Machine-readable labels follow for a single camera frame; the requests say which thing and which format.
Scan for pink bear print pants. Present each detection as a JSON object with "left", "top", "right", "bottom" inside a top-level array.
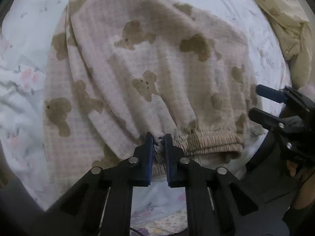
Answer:
[{"left": 44, "top": 0, "right": 263, "bottom": 191}]

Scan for person's right hand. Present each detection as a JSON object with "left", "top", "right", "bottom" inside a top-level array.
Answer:
[{"left": 287, "top": 160, "right": 314, "bottom": 210}]

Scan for cream bear print duvet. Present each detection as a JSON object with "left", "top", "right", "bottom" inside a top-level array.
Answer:
[{"left": 255, "top": 0, "right": 313, "bottom": 89}]

